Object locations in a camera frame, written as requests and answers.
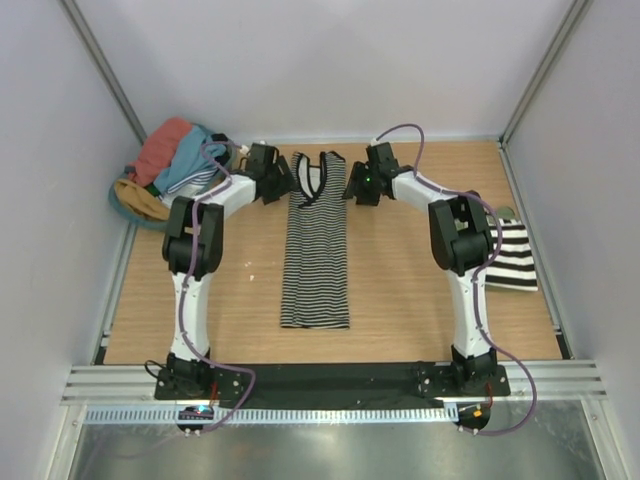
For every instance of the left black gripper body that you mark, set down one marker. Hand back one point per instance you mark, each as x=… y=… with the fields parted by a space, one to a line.
x=280 y=182

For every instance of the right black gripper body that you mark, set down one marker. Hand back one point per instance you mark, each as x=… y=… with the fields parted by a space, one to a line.
x=361 y=185

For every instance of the thin striped black tank top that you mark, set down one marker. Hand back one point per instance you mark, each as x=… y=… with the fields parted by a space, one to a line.
x=315 y=274

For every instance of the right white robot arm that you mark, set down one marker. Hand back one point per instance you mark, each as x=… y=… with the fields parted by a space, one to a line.
x=460 y=237

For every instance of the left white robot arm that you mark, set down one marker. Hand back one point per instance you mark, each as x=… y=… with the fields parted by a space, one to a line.
x=194 y=240

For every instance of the olive green folded tank top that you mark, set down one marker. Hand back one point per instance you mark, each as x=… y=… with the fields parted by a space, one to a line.
x=506 y=213

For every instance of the wide striped folded tank top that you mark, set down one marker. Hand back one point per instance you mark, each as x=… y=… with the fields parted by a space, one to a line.
x=514 y=267

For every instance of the white striped garment in basket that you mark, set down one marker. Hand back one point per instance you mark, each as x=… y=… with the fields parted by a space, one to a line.
x=191 y=185

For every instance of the light blue garment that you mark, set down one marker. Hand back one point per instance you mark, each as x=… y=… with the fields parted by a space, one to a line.
x=192 y=163

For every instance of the coral red garment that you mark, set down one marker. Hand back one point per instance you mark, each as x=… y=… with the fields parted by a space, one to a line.
x=157 y=151

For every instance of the mustard brown garment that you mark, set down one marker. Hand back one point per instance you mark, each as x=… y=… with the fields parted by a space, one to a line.
x=141 y=203

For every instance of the teal laundry basket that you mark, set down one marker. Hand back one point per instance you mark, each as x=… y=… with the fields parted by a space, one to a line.
x=232 y=148

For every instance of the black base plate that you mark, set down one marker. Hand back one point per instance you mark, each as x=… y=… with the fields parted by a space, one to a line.
x=290 y=383

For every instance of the slotted white cable duct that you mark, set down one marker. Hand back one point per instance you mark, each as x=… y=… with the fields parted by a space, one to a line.
x=193 y=415

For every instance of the aluminium frame rail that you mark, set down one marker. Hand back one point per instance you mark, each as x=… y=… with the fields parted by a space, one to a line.
x=542 y=379

